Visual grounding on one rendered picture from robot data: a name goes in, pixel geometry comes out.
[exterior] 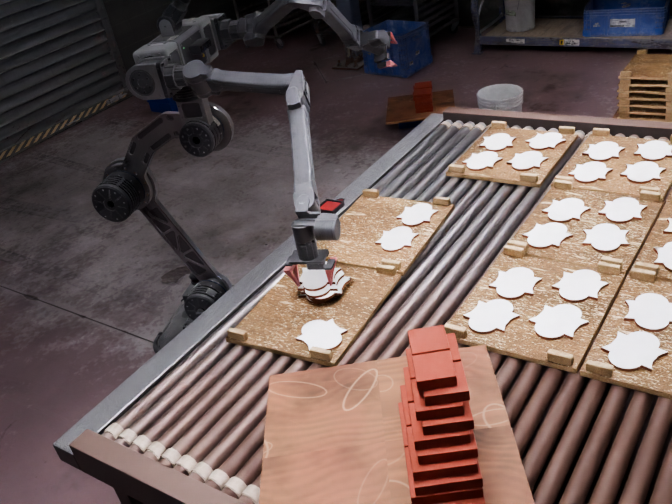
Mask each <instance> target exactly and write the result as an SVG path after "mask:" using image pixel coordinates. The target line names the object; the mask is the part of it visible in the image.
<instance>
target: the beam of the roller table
mask: <svg viewBox="0 0 672 504"><path fill-rule="evenodd" d="M442 122H444V120H443V114H437V113H431V114H430V115H429V116H428V117H427V118H426V119H424V120H423V121H422V122H421V123H420V124H419V125H418V126H416V127H415V128H414V129H413V130H412V131H411V132H410V133H408V134H407V135H406V136H405V137H404V138H403V139H402V140H400V141H399V142H398V143H397V144H396V145H395V146H393V147H392V148H391V149H390V150H389V151H388V152H387V153H385V154H384V155H383V156H382V157H381V158H380V159H379V160H377V161H376V162H375V163H374V164H373V165H372V166H371V167H369V168H368V169H367V170H366V171H365V172H364V173H363V174H361V175H360V176H359V177H358V178H357V179H356V180H355V181H353V182H352V183H351V184H350V185H349V186H348V187H346V188H345V189H344V190H343V191H342V192H341V193H340V194H338V195H337V196H336V197H335V198H334V199H333V200H337V199H339V198H343V199H345V200H344V204H345V206H344V207H343V208H341V209H340V210H339V211H338V212H337V213H336V215H337V216H338V218H339V217H341V216H342V215H343V214H344V213H345V212H346V211H347V210H348V209H349V208H350V207H351V206H352V205H353V204H354V203H355V202H356V201H357V200H358V199H359V198H360V197H361V195H363V192H362V190H363V189H371V188H372V187H373V186H374V185H376V184H377V183H378V182H379V181H380V180H381V179H382V178H383V177H384V176H385V175H387V174H388V173H389V172H390V171H391V170H392V169H393V168H394V167H395V166H396V165H397V164H399V163H400V162H401V161H402V160H403V159H404V158H405V157H406V156H407V155H408V154H410V153H411V152H412V151H413V150H414V149H415V148H416V147H417V146H418V145H419V144H420V143H422V142H423V141H424V140H425V139H426V138H427V137H428V136H429V135H430V134H431V133H433V132H434V131H435V130H436V129H437V128H438V127H439V125H440V124H441V123H442ZM294 250H297V249H296V244H295V240H294V235H291V236H290V237H289V238H288V239H287V240H286V241H285V242H283V243H282V244H281V245H280V246H279V247H278V248H277V249H275V250H274V251H273V252H272V253H271V254H270V255H269V256H267V257H266V258H265V259H264V260H263V261H262V262H260V263H259V264H258V265H257V266H256V267H255V268H254V269H252V270H251V271H250V272H249V273H248V274H247V275H246V276H244V277H243V278H242V279H241V280H240V281H239V282H238V283H236V284H235V285H234V286H233V287H232V288H231V289H230V290H228V291H227V292H226V293H225V294H224V295H223V296H222V297H220V298H219V299H218V300H217V301H216V302H215V303H213V304H212V305H211V306H210V307H209V308H208V309H207V310H205V311H204V312H203V313H202V314H201V315H200V316H199V317H197V318H196V319H195V320H194V321H193V322H192V323H191V324H189V325H188V326H187V327H186V328H185V329H184V330H183V331H181V332H180V333H179V334H178V335H177V336H176V337H175V338H173V339H172V340H171V341H170V342H169V343H168V344H166V345H165V346H164V347H163V348H162V349H161V350H160V351H158V352H157V353H156V354H155V355H154V356H153V357H152V358H150V359H149V360H148V361H147V362H146V363H145V364H144V365H142V366H141V367H140V368H139V369H138V370H137V371H136V372H134V373H133V374H132V375H131V376H130V377H129V378H127V379H126V380H125V381H124V382H123V383H122V384H121V385H119V386H118V387H117V388H116V389H115V390H114V391H113V392H111V393H110V394H109V395H108V396H107V397H106V398H105V399H103V400H102V401H101V402H100V403H99V404H98V405H97V406H95V407H94V408H93V409H92V410H91V411H90V412H89V413H87V414H86V415H85V416H84V417H83V418H82V419H80V420H79V421H78V422H77V423H76V424H75V425H74V426H72V427H71V428H70V429H69V430H68V431H67V432H66V433H64V434H63V435H62V436H61V437H60V438H59V439H58V440H56V441H55V442H54V443H53V447H54V448H55V450H56V452H57V454H58V456H59V458H60V460H62V461H64V462H65V463H67V464H69V465H71V466H73V467H75V468H77V469H79V470H81V468H80V466H79V464H78V462H77V460H76V458H75V456H74V454H73V452H72V451H71V449H70V447H69V444H70V443H71V442H72V441H74V440H75V439H76V438H77V437H78V436H79V435H80V434H81V433H83V432H84V431H85V430H86V429H89V430H92V431H94V432H96V433H98V434H100V435H102V434H103V433H104V430H105V429H106V428H107V427H108V426H109V425H111V424H112V423H115V422H116V421H117V420H118V419H119V418H120V417H121V416H123V415H124V414H125V413H126V412H127V411H128V410H129V409H130V408H131V407H132V406H133V405H135V404H136V403H137V402H138V401H139V400H140V399H141V398H142V397H143V396H144V395H146V394H147V393H148V392H149V391H150V390H151V389H152V388H153V387H154V386H155V385H156V384H158V383H159V382H160V381H161V380H162V379H163V378H164V377H165V376H166V375H167V374H169V373H170V372H171V371H172V370H173V369H174V368H175V367H176V366H177V365H178V364H179V363H181V362H182V361H183V360H184V359H185V358H186V357H187V356H188V355H189V354H190V353H192V352H193V351H194V350H195V349H196V348H197V347H198V346H199V345H200V344H201V343H202V342H204V341H205V340H206V339H207V338H208V337H209V336H210V335H211V334H212V333H213V332H215V331H216V330H217V329H218V328H219V327H220V326H221V325H222V324H223V323H224V322H225V321H227V320H228V319H229V318H230V317H231V316H232V315H233V314H234V313H235V312H236V311H238V310H239V309H240V308H241V307H242V306H243V305H244V304H245V303H246V302H247V301H248V300H250V299H251V298H252V297H253V296H254V295H255V294H256V293H257V292H258V291H259V290H261V289H262V288H263V287H264V286H265V285H266V284H267V283H268V282H269V281H270V280H271V279H273V278H274V277H275V276H276V275H277V274H278V273H279V272H280V271H281V270H282V269H284V268H285V263H286V261H287V259H288V257H289V256H291V255H292V253H293V251H294Z"/></svg>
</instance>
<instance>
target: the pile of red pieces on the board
mask: <svg viewBox="0 0 672 504"><path fill-rule="evenodd" d="M407 332H408V338H409V344H410V349H406V356H407V362H408V367H403V371H404V379H405V385H400V390H401V400H402V402H399V403H398V407H399V414H400V421H401V428H402V435H403V442H404V450H405V458H406V465H407V473H408V481H409V489H410V496H411V503H412V504H486V503H485V499H484V495H483V488H482V487H483V478H482V474H481V470H480V467H479V463H478V459H477V457H478V448H477V444H476V440H475V436H474V432H473V429H474V419H473V415H472V411H471V407H470V404H469V400H470V393H469V388H468V384H467V380H466V376H465V372H464V368H463V364H462V361H461V357H460V353H459V349H458V344H457V340H456V336H455V333H449V334H446V332H445V328H444V325H438V326H432V327H425V328H419V329H413V330H408V331H407Z"/></svg>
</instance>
